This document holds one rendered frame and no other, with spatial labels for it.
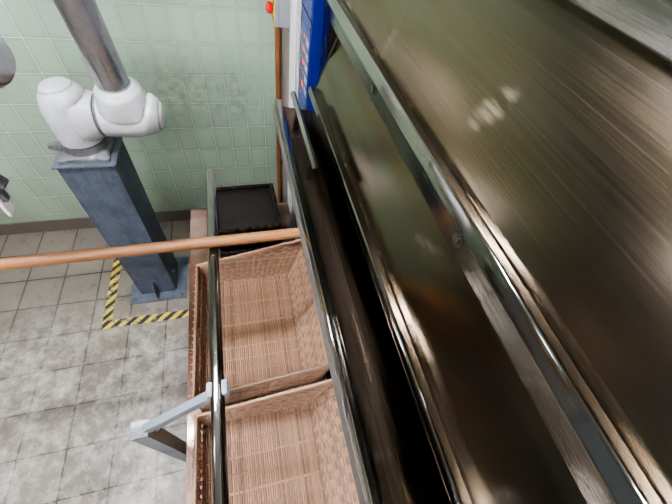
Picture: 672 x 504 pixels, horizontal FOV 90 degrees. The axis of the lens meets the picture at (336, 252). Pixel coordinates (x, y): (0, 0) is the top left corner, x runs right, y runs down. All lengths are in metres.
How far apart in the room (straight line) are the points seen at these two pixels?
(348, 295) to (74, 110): 1.22
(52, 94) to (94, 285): 1.32
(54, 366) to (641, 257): 2.38
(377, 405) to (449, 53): 0.50
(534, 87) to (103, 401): 2.16
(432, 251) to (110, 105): 1.23
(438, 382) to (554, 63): 0.40
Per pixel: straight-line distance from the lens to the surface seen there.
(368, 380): 0.58
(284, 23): 1.59
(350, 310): 0.62
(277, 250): 1.46
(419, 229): 0.56
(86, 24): 1.35
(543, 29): 0.41
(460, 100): 0.43
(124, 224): 1.88
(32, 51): 2.17
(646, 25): 0.31
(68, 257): 1.07
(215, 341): 0.86
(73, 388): 2.30
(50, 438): 2.27
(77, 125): 1.58
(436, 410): 0.54
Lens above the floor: 1.96
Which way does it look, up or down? 53 degrees down
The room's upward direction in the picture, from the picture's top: 12 degrees clockwise
